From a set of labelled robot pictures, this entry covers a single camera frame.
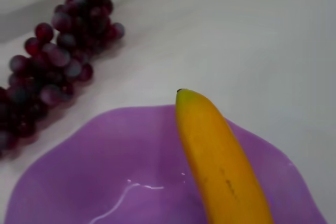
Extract purple wavy plastic plate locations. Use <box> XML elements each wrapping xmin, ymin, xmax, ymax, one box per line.
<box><xmin>3</xmin><ymin>104</ymin><xmax>329</xmax><ymax>224</ymax></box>

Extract purple grape bunch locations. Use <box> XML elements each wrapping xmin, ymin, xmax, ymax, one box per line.
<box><xmin>0</xmin><ymin>0</ymin><xmax>125</xmax><ymax>158</ymax></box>

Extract yellow banana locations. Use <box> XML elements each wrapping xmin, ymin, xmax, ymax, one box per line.
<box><xmin>175</xmin><ymin>88</ymin><xmax>276</xmax><ymax>224</ymax></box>

